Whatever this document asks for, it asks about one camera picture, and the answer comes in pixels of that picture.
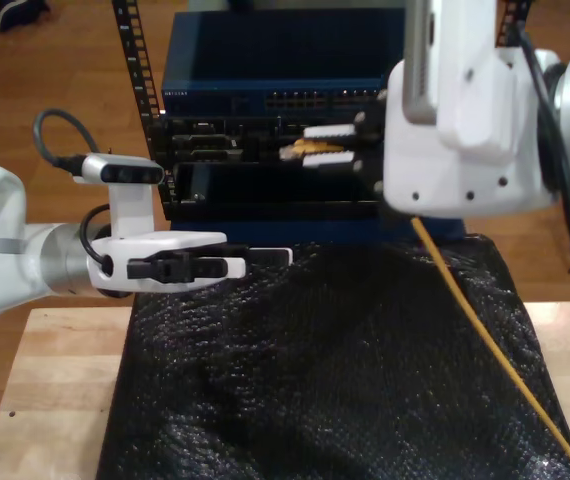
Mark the yellow network cable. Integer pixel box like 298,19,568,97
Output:
277,137,570,480

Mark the black rack server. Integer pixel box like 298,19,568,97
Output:
147,114,389,166

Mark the black bubble wrap mat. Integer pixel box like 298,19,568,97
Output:
95,234,570,480

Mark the dark sneaker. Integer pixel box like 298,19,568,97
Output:
0,0,51,32

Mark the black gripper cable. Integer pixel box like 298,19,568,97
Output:
78,205,116,266
514,19,570,274

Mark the blue rack base plate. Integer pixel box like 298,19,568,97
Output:
169,217,466,246

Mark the blue network switch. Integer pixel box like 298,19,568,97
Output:
161,9,406,117

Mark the grey camera cable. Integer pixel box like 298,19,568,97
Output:
32,108,100,174

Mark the black perforated rack post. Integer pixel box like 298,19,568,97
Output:
111,0,176,221
494,0,535,51

